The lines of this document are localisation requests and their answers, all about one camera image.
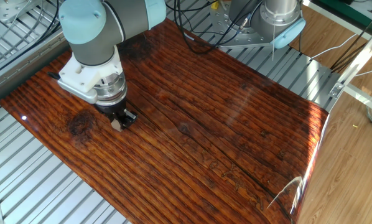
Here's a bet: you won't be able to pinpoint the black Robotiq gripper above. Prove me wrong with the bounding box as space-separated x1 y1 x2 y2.
93 98 139 129

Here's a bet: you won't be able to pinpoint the small wooden cube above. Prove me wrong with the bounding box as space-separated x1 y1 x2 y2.
110 119 124 133

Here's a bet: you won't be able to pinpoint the glossy wood grain table cover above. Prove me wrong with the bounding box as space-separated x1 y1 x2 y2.
0 17 330 224

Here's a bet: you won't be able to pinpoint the silver perforated mounting plate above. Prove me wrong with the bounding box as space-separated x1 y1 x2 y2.
0 0 42 24

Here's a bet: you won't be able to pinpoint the white zip tie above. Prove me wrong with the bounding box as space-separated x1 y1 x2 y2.
270 14 277 62

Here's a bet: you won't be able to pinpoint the green topped desk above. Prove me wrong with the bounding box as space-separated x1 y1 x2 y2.
302 0 372 50

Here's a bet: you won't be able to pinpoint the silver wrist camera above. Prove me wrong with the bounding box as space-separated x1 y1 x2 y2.
57 79 99 105

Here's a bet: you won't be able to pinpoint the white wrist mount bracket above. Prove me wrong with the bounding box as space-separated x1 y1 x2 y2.
58 46 124 95

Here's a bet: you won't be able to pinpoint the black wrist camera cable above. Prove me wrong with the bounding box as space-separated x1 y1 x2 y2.
33 0 62 81

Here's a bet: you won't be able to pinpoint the black base cable bundle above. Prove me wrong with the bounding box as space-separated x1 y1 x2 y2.
165 0 262 56

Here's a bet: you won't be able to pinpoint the grey aluminium rail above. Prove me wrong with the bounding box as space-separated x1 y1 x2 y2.
0 29 71 108

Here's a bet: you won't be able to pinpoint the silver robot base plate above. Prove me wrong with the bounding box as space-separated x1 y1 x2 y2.
209 0 287 50

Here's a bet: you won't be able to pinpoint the cable with silver plug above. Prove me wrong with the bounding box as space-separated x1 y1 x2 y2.
238 14 252 30

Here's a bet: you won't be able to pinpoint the silver frame corner bracket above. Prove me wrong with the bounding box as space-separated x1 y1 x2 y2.
328 82 346 100

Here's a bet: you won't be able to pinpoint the white cable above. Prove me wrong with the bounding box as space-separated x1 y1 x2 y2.
310 33 358 60
355 64 372 78

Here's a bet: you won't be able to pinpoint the black cables beside post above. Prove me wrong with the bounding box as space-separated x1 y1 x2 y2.
330 7 372 73

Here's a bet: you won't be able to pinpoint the aluminium frame crossbar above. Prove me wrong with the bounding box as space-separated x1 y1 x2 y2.
343 83 372 116

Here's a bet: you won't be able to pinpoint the aluminium frame post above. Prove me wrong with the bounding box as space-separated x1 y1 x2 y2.
337 21 372 91

